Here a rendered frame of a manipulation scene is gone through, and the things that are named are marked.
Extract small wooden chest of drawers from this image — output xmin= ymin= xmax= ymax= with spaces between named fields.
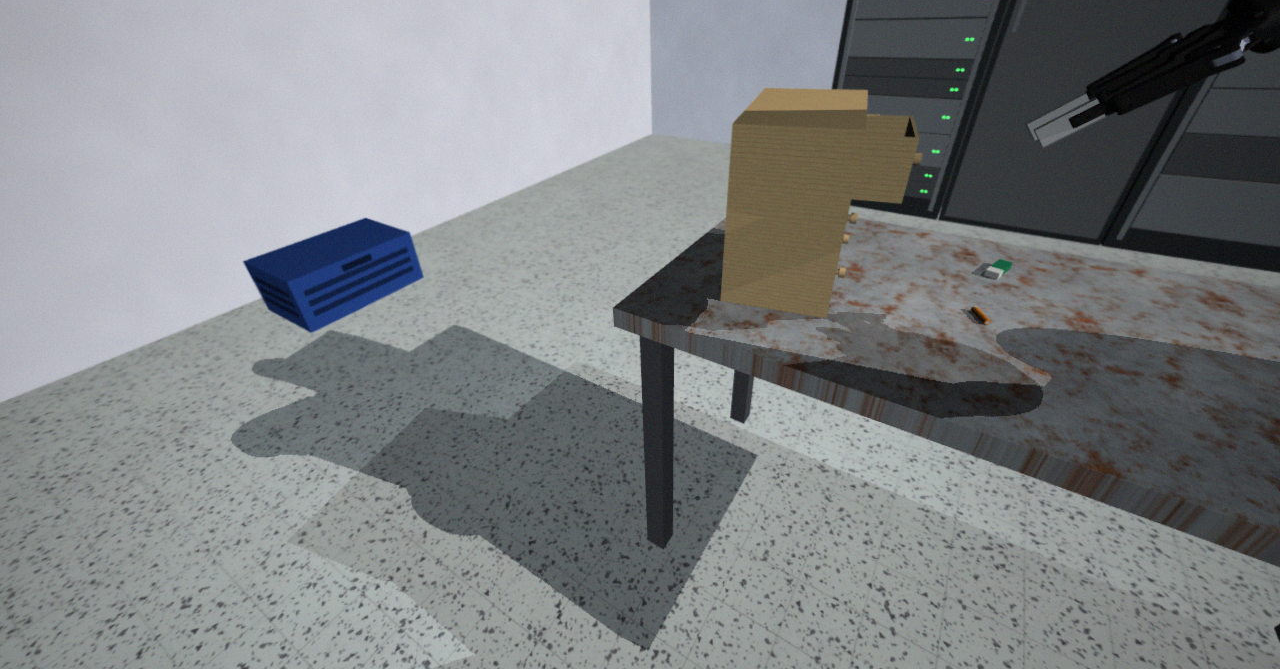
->
xmin=721 ymin=88 xmax=868 ymax=319

